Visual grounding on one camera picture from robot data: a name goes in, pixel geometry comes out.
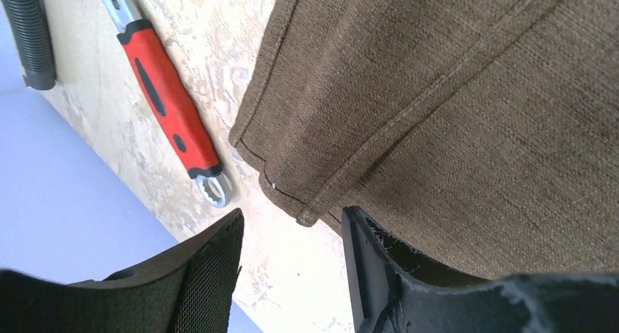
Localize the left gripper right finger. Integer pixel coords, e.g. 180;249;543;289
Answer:
342;206;618;332

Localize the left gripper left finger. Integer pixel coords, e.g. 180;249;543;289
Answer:
1;209;245;332

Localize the brown cloth napkin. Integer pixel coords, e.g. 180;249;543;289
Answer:
229;0;618;278

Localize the red handled adjustable wrench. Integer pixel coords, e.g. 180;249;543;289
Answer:
102;0;233;208

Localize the black rubber hose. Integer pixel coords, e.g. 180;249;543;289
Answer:
0;0;58;92

